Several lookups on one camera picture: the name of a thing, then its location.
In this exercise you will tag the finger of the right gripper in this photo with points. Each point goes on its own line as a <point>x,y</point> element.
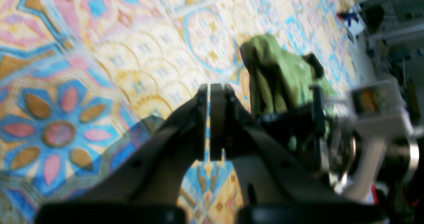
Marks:
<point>302,131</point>

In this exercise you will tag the patterned colourful tablecloth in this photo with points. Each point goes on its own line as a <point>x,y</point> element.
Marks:
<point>76,74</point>

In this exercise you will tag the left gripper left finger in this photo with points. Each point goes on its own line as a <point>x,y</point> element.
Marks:
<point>145,188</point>

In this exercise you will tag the olive green t-shirt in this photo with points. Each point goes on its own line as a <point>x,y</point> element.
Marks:
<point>279,80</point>

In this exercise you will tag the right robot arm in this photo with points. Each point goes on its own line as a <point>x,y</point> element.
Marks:
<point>401,163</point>

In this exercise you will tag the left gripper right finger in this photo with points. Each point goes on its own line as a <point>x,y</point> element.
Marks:
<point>276,189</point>

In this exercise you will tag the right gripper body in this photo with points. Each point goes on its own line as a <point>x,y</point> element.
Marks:
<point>349,162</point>

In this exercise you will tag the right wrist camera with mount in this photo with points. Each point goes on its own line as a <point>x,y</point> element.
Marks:
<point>375,109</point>

